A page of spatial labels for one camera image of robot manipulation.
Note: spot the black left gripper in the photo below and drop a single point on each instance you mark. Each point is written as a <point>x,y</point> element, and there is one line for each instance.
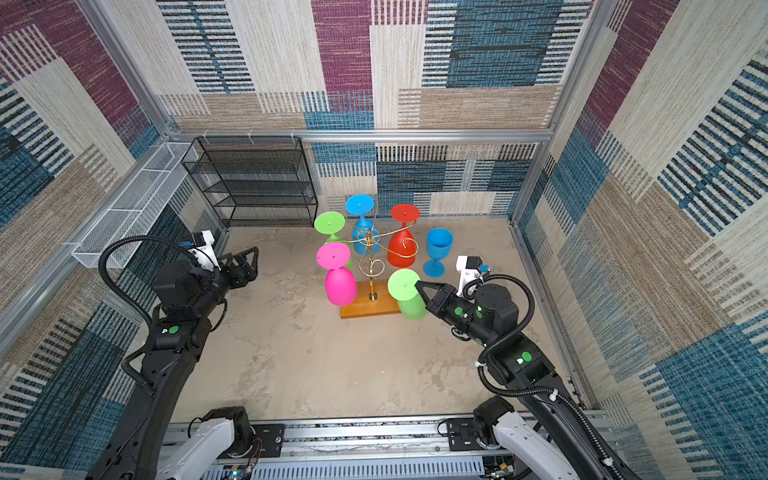
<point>246,273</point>

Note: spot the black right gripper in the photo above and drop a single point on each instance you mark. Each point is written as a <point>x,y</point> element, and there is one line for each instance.
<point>442,298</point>

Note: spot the green wine glass front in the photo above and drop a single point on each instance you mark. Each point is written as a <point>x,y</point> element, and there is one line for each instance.
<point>401,286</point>

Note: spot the green wine glass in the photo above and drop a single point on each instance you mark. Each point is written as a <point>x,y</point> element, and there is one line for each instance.
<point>331,223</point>
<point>401,286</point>

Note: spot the light blue wine glass front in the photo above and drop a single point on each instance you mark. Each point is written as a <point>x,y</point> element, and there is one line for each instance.
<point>439,244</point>

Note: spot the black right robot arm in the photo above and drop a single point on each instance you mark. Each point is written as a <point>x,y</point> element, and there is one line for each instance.
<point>531,413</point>

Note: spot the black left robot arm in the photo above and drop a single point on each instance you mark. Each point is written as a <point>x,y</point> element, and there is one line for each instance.
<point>178,328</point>

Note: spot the red wine glass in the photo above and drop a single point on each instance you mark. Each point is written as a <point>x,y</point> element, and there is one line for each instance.
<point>403,248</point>

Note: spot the pink wine glass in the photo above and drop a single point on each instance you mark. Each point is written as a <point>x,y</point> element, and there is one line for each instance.
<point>340,284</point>

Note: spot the blue wine glass back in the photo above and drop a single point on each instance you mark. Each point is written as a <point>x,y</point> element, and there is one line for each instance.
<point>361,205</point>

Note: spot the green wine glass back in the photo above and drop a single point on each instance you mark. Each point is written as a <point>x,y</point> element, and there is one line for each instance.
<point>331,223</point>

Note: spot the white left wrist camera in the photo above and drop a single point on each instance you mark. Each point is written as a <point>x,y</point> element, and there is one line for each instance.
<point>200,244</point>

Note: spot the wooden rack base with gold wire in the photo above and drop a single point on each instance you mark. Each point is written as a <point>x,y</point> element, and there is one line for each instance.
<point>373,298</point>

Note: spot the black wire shelf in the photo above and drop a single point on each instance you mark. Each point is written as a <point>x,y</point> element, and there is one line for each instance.
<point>254,181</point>

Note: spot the white wire basket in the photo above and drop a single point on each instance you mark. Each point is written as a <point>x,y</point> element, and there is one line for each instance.
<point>138,206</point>

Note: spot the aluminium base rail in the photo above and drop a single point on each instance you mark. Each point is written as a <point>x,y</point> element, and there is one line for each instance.
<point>400,447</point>

